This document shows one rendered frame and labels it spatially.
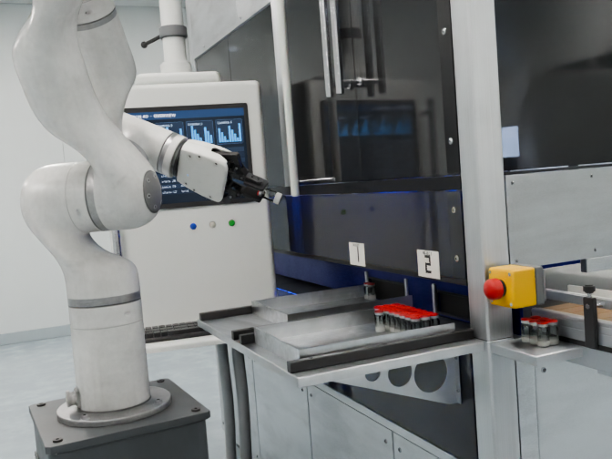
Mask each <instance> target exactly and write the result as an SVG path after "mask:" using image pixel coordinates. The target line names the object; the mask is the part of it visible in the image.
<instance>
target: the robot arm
mask: <svg viewBox="0 0 612 459"><path fill-rule="evenodd" d="M12 56H13V62H14V67H15V71H16V73H17V76H18V79H19V81H20V84H21V86H22V88H23V91H24V93H25V97H26V99H27V102H28V104H29V106H30V107H31V109H32V111H33V112H34V114H35V116H36V118H37V119H38V121H39V122H40V123H41V124H42V126H43V127H44V128H45V129H46V130H47V131H48V132H49V133H51V134H52V135H53V136H55V137H56V138H58V139H60V140H61V141H63V142H65V143H66V144H68V145H69V146H70V147H71V148H73V149H75V150H76V151H77V152H79V153H80V154H81V155H82V156H83V157H84V158H85V159H86V160H87V161H78V162H67V163H58V164H52V165H47V166H44V167H42V168H38V169H36V170H35V171H34V172H32V173H31V174H30V175H29V176H28V177H27V178H26V180H25V182H24V184H23V187H22V190H21V195H20V208H21V212H22V215H23V218H24V220H25V223H26V225H27V227H28V228H29V229H30V230H31V231H32V232H33V234H34V235H35V236H36V237H37V238H38V239H39V241H40V242H41V243H42V244H43V245H44V246H45V247H46V248H47V249H48V250H49V252H50V253H51V254H52V255H53V256H54V258H55V259H56V261H57V262H58V264H59V266H60V267H61V270H62V271H63V274H64V277H65V282H66V295H67V304H68V313H69V322H70V331H71V341H72V350H73V359H74V368H75V376H76V387H75V388H74V391H73V392H70V391H66V402H65V403H63V404H62V405H61V406H60V407H59V408H58V409H57V411H56V415H57V420H58V421H59V422H60V423H63V424H65V425H69V426H75V427H101V426H110V425H117V424H122V423H130V422H134V421H137V420H140V419H143V418H146V417H149V416H151V415H153V414H156V413H159V412H161V411H162V410H164V409H166V408H167V407H168V406H169V405H170V403H171V393H170V392H169V391H168V390H166V389H163V388H160V387H156V386H149V379H148V361H147V351H146V342H145V333H144V322H143V311H142V301H141V292H140V284H139V276H138V269H137V267H136V265H135V264H134V263H133V262H132V261H131V260H128V259H126V258H124V257H122V256H119V255H117V254H114V253H112V252H109V251H107V250H105V249H103V248H102V247H100V246H99V245H98V244H97V243H96V242H95V241H94V240H93V238H92V237H91V235H90V232H97V231H111V230H132V229H136V228H139V227H142V226H144V225H146V224H148V223H149V222H150V221H152V220H153V219H154V218H155V217H156V216H157V214H158V211H159V209H160V206H161V203H162V193H161V190H162V187H161V185H160V183H159V180H158V176H157V174H156V172H155V171H157V172H158V173H161V174H163V175H166V176H167V177H168V178H172V177H173V176H174V177H176V178H177V181H178V182H179V183H180V184H182V185H183V186H185V187H187V188H188V189H191V190H193V191H194V192H196V193H198V194H200V195H201V196H203V197H206V198H208V199H211V200H214V201H217V202H220V201H223V202H224V203H225V204H229V203H230V202H231V201H232V199H235V198H240V197H241V196H242V197H245V198H247V199H251V200H254V201H256V202H259V203H260V202H261V201H262V199H263V197H262V196H261V197H260V196H257V193H258V191H263V190H264V189H265V188H266V186H267V185H268V182H269V181H268V180H266V179H264V178H261V177H258V176H256V175H253V174H251V173H250V171H249V170H248V169H247V168H245V167H244V165H243V163H242V162H241V158H240V153H239V152H231V151H229V150H227V149H225V148H222V147H219V146H216V145H213V144H210V143H207V142H203V141H199V140H195V139H188V138H186V137H184V136H181V135H180V134H177V133H175V132H172V131H170V130H167V129H165V128H163V127H159V126H157V125H154V124H152V123H149V122H147V121H145V120H143V119H140V118H138V117H134V116H131V115H129V114H127V113H125V112H124V108H125V104H126V102H127V98H128V94H129V91H130V89H131V88H132V86H133V84H134V81H135V78H136V74H137V70H136V65H135V61H134V58H133V56H132V53H131V50H130V47H129V45H128V41H127V38H126V35H125V33H124V30H123V27H122V25H121V22H120V19H119V16H118V14H117V9H116V7H115V5H114V2H113V0H32V11H31V13H30V15H29V17H28V18H27V20H26V21H25V23H24V25H23V27H22V28H21V30H20V31H19V33H18V35H17V37H16V38H15V42H14V44H13V50H12ZM232 178H234V179H238V180H240V181H244V182H243V184H244V185H245V186H247V187H245V186H244V185H241V184H240V183H238V182H235V181H233V180H232ZM232 187H233V188H235V189H233V188H232ZM225 192H226V193H229V194H226V193H225Z"/></svg>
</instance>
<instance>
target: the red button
mask: <svg viewBox="0 0 612 459"><path fill-rule="evenodd" d="M503 294H504V287H503V284H502V282H501V281H500V280H499V279H497V278H493V279H488V280H487V281H486V282H485V283H484V295H485V296H486V298H488V299H489V300H492V301H493V300H499V299H501V298H502V297H503Z"/></svg>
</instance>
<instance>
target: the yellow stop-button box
mask: <svg viewBox="0 0 612 459"><path fill-rule="evenodd" d="M493 278H497V279H499V280H500V281H501V282H502V284H503V287H504V294H503V297H502V298H501V299H499V300H493V301H492V300H490V301H491V304H493V305H498V306H503V307H507V308H512V309H518V308H524V307H529V306H534V305H541V304H544V303H545V294H544V278H543V267H542V266H536V265H528V264H520V263H516V264H511V265H504V266H497V267H491V268H489V279H493Z"/></svg>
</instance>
